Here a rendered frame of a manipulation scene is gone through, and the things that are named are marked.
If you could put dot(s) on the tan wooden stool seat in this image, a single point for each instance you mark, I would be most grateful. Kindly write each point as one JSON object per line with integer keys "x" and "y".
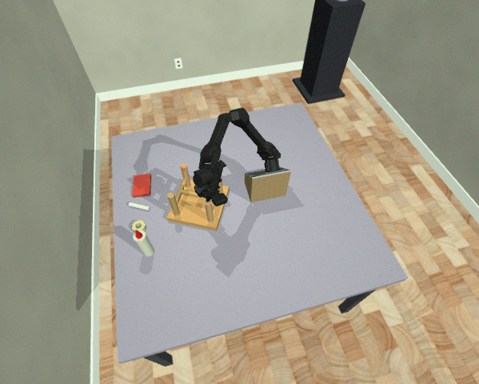
{"x": 193, "y": 210}

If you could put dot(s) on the red flat rectangular block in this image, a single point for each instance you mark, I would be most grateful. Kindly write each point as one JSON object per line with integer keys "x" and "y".
{"x": 142, "y": 185}

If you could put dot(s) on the tan wooden stool leg frame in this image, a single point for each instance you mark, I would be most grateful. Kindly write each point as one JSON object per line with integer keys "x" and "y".
{"x": 186, "y": 182}

